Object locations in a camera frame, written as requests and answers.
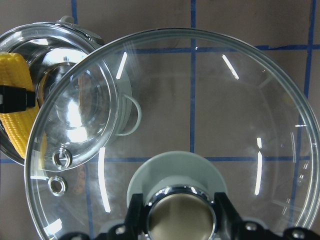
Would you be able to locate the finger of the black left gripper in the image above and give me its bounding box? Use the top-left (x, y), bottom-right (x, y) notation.
top-left (0, 85), bottom-right (36, 113)

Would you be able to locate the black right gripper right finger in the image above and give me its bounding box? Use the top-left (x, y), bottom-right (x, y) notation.
top-left (214, 192), bottom-right (243, 234)

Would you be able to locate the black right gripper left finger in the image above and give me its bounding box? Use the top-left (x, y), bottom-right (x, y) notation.
top-left (124, 193), bottom-right (147, 235)

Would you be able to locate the yellow corn cob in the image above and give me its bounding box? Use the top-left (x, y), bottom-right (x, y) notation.
top-left (0, 51), bottom-right (40, 159)

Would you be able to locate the glass pot lid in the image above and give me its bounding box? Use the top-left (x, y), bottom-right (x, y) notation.
top-left (25, 28), bottom-right (320, 240)

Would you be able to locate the pale green electric pot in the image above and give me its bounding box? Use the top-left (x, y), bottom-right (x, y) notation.
top-left (0, 16), bottom-right (142, 166)

